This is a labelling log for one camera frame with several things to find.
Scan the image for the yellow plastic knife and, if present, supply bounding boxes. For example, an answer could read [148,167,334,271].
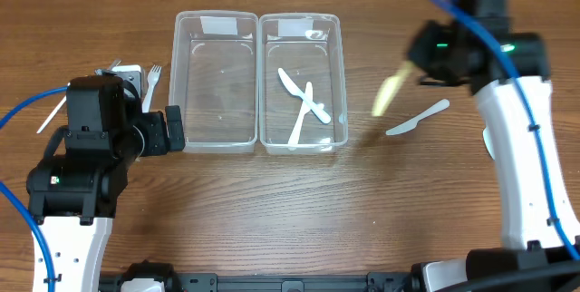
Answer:
[372,61,414,117]

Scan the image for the metal fork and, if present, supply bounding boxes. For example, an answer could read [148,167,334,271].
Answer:
[94,59,121,75]

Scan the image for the light blue plastic knife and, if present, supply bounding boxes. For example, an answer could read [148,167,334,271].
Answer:
[385,99,450,136]

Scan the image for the pale green plastic knife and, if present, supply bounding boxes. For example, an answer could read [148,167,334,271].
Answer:
[482,127,495,160]

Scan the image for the white plastic knife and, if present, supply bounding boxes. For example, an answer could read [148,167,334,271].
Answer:
[277,68,331,124]
[288,102,311,151]

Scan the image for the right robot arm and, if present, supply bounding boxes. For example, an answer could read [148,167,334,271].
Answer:
[406,0,579,292]

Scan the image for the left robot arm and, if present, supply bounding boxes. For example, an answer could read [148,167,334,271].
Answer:
[26,76,185,291]

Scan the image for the left clear plastic container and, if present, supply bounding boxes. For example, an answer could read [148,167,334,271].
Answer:
[169,10,258,153]

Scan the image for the clear plastic container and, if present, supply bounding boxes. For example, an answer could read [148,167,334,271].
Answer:
[169,10,258,153]
[257,13,348,154]

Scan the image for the white plastic knife in container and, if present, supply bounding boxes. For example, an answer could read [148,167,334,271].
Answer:
[288,102,311,151]

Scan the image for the right clear plastic container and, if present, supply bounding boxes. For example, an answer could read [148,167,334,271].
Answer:
[257,13,348,154]

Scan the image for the curved white plastic fork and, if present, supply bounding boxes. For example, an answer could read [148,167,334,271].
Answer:
[36,95,67,134]

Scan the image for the right blue cable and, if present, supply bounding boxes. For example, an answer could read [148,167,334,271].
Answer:
[411,0,580,261]

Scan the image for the blue cable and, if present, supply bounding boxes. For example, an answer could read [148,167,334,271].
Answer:
[411,0,580,261]
[0,86,69,292]

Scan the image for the left blue cable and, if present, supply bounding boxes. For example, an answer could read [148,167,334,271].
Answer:
[0,86,69,292]

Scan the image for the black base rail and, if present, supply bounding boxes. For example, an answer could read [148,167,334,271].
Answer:
[98,260,420,292]

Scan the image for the black hose bottom right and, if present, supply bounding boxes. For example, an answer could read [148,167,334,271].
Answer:
[434,259,580,292]

